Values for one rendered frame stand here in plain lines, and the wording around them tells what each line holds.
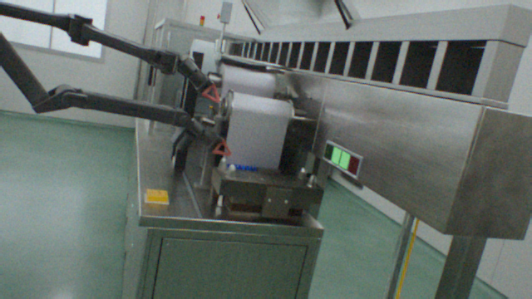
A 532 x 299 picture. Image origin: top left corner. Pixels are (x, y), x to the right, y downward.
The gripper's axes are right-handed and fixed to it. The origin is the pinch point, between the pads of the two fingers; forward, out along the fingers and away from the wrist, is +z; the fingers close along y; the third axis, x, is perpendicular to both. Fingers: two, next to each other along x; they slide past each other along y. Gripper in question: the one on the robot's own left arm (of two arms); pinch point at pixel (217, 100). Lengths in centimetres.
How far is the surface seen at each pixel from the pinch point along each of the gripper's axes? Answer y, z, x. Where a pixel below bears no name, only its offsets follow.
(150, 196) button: 22.7, 3.8, -39.5
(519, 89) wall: -114, 193, 189
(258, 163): 7.8, 28.5, -5.0
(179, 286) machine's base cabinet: 36, 31, -52
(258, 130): 7.1, 18.6, 4.0
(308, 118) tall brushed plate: 5.6, 29.8, 22.6
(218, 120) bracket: 0.0, 6.3, -5.2
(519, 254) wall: -62, 268, 92
